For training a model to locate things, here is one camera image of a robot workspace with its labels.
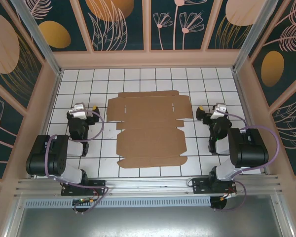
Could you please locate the brown cardboard paper box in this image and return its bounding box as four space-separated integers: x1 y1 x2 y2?
106 90 193 169

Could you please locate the small green circuit board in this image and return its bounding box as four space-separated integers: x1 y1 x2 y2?
72 197 94 205

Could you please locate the shiny steel sheet panel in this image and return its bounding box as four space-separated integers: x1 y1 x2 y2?
14 195 286 237

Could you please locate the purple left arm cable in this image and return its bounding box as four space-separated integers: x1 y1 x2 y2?
44 110 111 215

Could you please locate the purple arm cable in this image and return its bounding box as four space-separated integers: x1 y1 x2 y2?
218 110 281 212
44 110 111 215

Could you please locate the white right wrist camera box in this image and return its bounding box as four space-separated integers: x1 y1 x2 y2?
211 103 229 120

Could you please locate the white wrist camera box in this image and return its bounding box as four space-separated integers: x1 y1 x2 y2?
211 103 229 120
71 103 89 119

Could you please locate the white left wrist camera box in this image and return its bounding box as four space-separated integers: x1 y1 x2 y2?
71 103 89 119

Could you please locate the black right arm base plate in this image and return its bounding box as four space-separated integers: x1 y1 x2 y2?
191 177 237 197

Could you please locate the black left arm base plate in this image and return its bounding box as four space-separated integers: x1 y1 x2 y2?
61 179 107 197

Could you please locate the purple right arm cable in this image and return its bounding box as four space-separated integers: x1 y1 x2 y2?
218 110 281 212

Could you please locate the aluminium front rail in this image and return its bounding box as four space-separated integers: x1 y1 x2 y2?
13 174 283 198

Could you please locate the aluminium corner post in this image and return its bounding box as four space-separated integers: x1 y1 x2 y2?
11 0 62 76
231 0 272 74

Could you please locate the grey slotted cable duct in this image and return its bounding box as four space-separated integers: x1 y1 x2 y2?
24 196 212 208

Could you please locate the aluminium frame bar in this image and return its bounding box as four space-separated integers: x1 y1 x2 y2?
271 189 296 237
3 195 28 237

